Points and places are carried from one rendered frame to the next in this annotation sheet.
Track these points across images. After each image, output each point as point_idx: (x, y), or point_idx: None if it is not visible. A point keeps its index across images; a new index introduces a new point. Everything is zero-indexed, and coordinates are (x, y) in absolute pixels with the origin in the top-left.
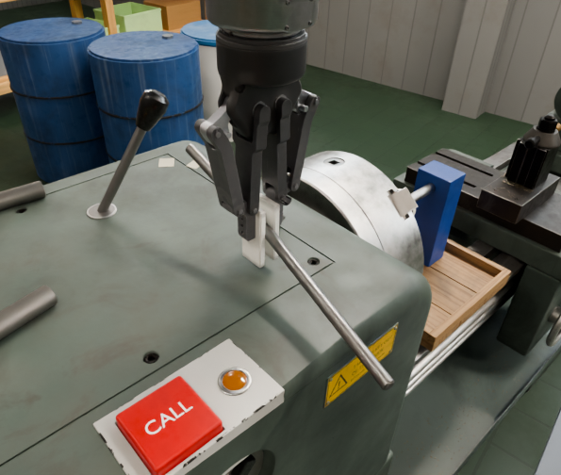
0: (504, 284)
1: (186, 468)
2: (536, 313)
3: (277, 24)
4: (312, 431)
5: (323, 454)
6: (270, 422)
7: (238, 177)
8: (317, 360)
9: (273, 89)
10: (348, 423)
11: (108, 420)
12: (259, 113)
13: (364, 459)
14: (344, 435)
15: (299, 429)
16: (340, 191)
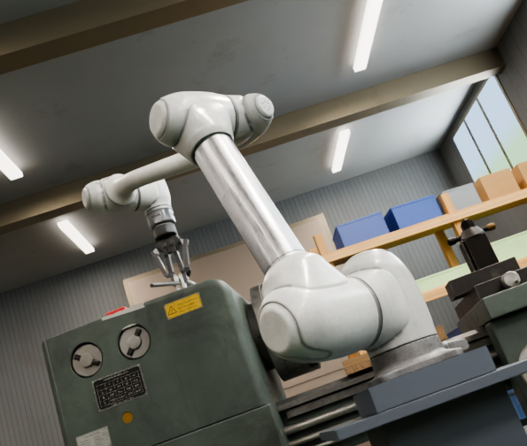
0: (442, 337)
1: (112, 315)
2: (506, 363)
3: (152, 222)
4: (166, 330)
5: (182, 351)
6: (141, 313)
7: (161, 264)
8: (158, 297)
9: (167, 239)
10: (192, 340)
11: None
12: (161, 245)
13: (226, 381)
14: (193, 347)
15: (158, 325)
16: (257, 285)
